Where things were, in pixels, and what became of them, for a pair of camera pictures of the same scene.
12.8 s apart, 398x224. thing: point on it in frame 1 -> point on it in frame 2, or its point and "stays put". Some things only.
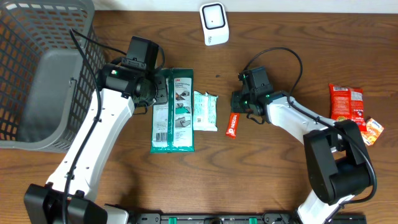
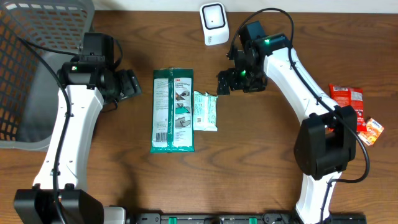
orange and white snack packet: [373, 132] stays put
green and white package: [173, 128] stays put
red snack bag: [347, 103] stays put
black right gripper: [236, 106] -> [235, 84]
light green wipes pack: [204, 112] stays put
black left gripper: [161, 83] -> [130, 83]
